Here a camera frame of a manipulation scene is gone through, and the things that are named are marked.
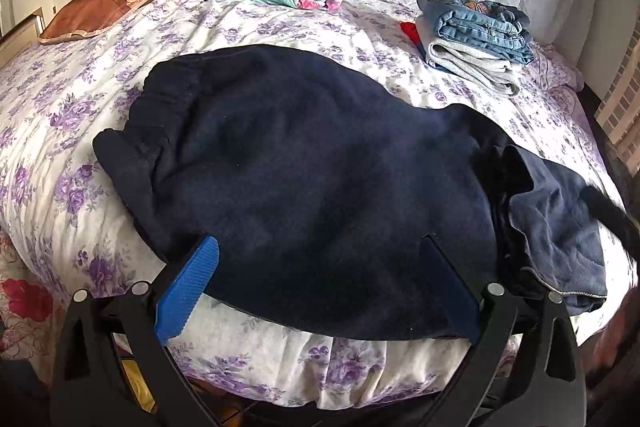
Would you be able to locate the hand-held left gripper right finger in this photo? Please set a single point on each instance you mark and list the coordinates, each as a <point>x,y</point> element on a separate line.
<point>457,302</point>

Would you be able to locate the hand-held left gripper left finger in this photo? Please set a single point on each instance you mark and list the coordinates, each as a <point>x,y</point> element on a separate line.
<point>186,288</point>

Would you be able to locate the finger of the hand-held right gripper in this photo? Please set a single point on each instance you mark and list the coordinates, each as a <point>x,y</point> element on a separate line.
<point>612,217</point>

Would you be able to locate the navy blue pants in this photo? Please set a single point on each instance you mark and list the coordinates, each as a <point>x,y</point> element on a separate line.
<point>310,187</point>

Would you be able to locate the folded grey pants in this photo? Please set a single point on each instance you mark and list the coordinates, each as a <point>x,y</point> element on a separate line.
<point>470,62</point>

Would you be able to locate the brick patterned curtain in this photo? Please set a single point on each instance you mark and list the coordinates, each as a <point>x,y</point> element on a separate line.
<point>622,107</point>

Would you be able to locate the red floral sheet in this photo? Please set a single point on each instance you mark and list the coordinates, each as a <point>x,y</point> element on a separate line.
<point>27,307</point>

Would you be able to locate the purple floral bedspread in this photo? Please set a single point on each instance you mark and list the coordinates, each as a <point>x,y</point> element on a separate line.
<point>65,107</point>

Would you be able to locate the folded blue jeans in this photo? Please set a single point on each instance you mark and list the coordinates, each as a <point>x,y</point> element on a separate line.
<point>480,24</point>

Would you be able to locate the red cloth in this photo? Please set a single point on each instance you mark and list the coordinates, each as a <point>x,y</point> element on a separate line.
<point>410,32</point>

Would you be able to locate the brown patchwork pillow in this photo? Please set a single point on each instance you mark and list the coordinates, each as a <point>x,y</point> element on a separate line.
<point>115,2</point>

